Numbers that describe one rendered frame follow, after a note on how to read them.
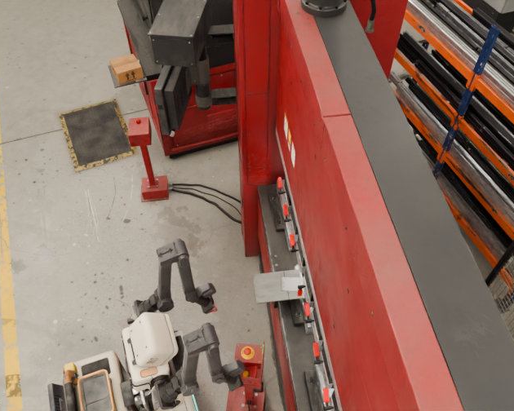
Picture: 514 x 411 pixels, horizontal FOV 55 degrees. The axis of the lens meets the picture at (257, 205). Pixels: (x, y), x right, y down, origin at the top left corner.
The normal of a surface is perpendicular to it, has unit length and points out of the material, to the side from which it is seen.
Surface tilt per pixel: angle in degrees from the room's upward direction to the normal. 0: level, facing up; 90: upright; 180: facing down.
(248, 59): 90
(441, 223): 0
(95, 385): 0
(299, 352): 0
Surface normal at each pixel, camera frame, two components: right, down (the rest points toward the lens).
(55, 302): 0.00, -0.62
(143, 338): -0.69, -0.22
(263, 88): 0.14, 0.77
